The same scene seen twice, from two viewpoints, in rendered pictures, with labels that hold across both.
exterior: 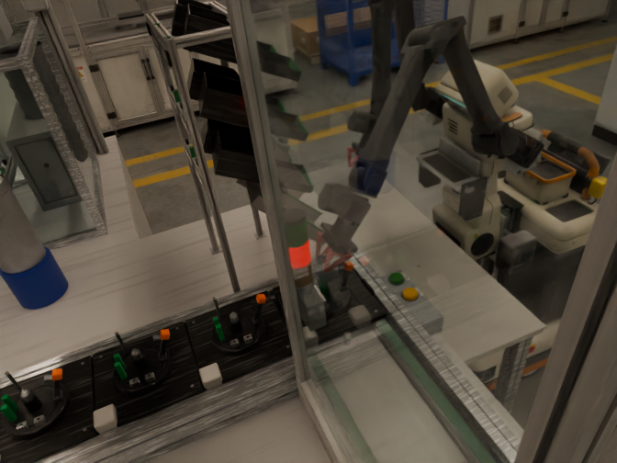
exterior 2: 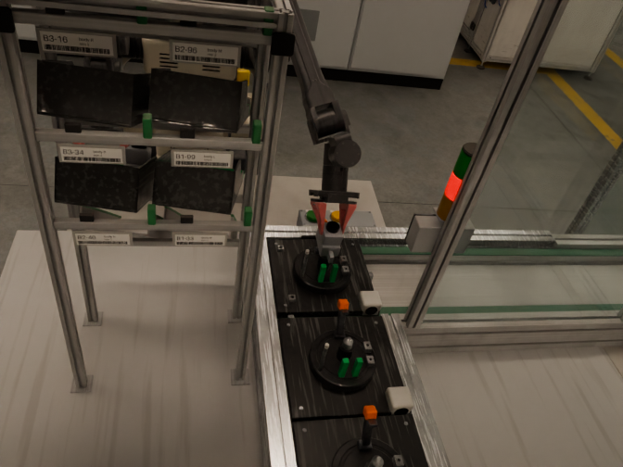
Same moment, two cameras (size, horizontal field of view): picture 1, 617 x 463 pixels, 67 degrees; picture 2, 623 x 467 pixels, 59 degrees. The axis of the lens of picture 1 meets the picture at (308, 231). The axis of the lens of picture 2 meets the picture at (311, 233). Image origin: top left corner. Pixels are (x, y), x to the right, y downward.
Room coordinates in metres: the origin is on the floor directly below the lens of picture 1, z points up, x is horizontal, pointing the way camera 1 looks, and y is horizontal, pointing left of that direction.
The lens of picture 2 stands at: (0.92, 0.91, 1.91)
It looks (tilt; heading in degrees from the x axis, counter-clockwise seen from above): 41 degrees down; 272
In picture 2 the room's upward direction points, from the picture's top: 12 degrees clockwise
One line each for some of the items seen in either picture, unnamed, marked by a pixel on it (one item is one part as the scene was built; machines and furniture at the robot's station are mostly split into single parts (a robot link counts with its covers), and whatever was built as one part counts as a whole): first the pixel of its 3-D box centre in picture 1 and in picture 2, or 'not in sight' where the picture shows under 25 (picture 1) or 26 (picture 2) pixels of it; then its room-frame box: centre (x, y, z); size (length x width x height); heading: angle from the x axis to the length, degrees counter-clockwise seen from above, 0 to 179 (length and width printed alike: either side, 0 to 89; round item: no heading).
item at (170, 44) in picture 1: (228, 164); (160, 211); (1.21, 0.21, 1.26); 0.36 x 0.21 x 0.80; 19
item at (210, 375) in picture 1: (235, 322); (346, 349); (0.82, 0.21, 1.01); 0.24 x 0.24 x 0.13; 19
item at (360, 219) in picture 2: not in sight; (336, 225); (0.90, -0.26, 0.93); 0.21 x 0.07 x 0.06; 19
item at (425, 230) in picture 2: not in sight; (453, 202); (0.69, 0.02, 1.29); 0.12 x 0.05 x 0.25; 19
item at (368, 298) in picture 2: not in sight; (369, 303); (0.78, 0.03, 0.97); 0.05 x 0.05 x 0.04; 19
